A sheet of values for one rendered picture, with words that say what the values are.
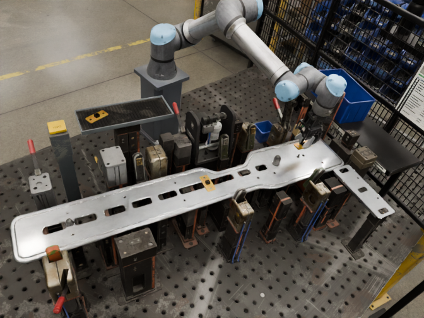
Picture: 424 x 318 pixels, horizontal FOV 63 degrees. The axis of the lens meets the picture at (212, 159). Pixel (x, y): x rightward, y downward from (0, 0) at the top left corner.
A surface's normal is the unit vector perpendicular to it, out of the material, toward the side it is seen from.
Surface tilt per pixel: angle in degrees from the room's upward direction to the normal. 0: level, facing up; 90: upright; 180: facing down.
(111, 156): 0
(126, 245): 0
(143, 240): 0
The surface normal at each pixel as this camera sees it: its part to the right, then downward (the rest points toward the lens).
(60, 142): 0.44, 0.67
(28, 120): 0.13, -0.71
